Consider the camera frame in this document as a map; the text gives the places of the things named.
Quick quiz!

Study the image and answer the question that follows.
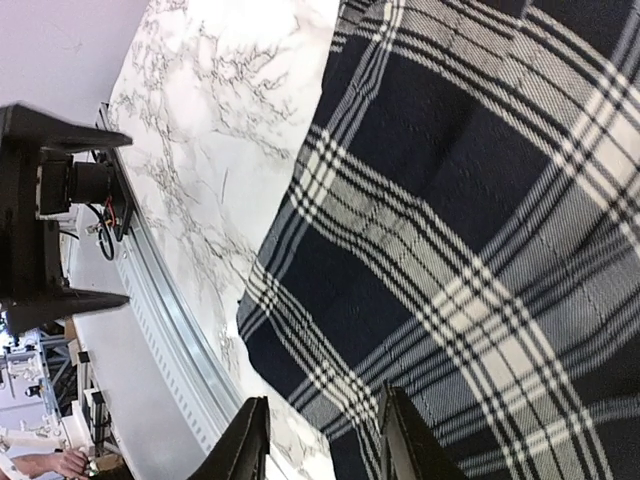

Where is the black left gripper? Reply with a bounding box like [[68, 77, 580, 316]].
[[1, 103, 133, 334]]

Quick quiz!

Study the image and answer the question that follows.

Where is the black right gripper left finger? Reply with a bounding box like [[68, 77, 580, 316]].
[[188, 396, 270, 480]]

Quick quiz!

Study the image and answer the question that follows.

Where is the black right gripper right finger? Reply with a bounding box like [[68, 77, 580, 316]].
[[378, 383, 467, 480]]

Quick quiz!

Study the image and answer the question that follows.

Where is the black white plaid shirt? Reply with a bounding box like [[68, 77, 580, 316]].
[[237, 1, 639, 479]]

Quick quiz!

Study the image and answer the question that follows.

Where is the person's hand in background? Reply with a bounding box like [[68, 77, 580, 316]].
[[46, 449, 91, 479]]

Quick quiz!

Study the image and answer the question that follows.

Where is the aluminium front frame rail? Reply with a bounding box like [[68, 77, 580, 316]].
[[68, 105, 266, 479]]

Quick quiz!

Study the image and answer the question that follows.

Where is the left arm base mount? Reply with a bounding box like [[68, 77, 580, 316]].
[[69, 149, 135, 261]]

